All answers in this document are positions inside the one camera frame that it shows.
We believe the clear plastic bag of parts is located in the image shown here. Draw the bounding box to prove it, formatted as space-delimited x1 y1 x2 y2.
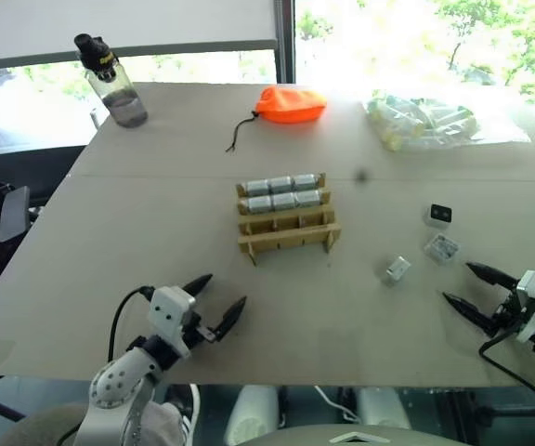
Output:
362 91 531 153

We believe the orange drawstring pouch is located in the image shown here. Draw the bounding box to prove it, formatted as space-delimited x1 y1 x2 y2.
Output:
224 85 329 154

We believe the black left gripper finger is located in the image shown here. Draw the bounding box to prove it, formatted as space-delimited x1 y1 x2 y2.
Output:
211 295 249 344
181 273 215 299

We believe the small white black cube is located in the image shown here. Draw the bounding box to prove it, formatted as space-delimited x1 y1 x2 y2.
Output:
423 203 453 230

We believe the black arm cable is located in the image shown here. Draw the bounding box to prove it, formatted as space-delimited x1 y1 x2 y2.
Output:
477 335 535 425
107 286 158 364

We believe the white cylinder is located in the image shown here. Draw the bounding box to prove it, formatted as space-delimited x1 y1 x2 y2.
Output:
224 385 281 446
357 387 411 431

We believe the white cable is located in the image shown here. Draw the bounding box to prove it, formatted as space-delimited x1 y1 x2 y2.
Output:
312 385 358 425

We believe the dark window frame post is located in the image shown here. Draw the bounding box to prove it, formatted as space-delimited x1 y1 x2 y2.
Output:
273 0 297 85

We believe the white roller blind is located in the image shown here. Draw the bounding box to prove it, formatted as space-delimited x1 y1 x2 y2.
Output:
0 0 279 62

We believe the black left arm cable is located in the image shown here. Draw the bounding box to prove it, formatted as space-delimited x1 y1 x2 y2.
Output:
107 286 158 364

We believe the grey flat panel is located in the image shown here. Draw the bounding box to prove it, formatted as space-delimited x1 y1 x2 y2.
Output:
0 185 33 243

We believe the black white striped sneaker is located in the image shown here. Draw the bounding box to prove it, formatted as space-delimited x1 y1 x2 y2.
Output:
166 383 202 446

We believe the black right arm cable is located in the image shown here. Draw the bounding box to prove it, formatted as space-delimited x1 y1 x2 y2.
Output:
477 335 535 425

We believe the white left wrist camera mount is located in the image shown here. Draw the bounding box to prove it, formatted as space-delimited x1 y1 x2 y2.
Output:
147 285 198 360

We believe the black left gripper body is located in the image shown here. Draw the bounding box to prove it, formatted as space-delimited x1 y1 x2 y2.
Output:
182 308 217 351

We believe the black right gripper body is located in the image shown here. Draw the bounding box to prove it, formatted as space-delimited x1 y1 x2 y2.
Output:
492 287 529 336

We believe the wooden battery rack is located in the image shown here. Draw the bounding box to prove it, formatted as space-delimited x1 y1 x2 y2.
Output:
235 172 344 268

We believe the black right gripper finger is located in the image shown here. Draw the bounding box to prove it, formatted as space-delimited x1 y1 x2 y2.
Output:
441 291 502 337
464 261 520 289

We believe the small clear plastic box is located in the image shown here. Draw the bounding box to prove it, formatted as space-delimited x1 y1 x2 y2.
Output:
424 232 462 266

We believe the grey rounded shape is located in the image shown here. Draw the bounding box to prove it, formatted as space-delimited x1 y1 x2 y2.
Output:
0 402 88 446

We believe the clear water bottle black lid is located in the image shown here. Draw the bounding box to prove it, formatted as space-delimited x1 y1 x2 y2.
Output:
72 33 150 129

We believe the grey rounded robot chest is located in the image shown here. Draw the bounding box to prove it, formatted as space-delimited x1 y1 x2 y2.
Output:
242 423 474 446

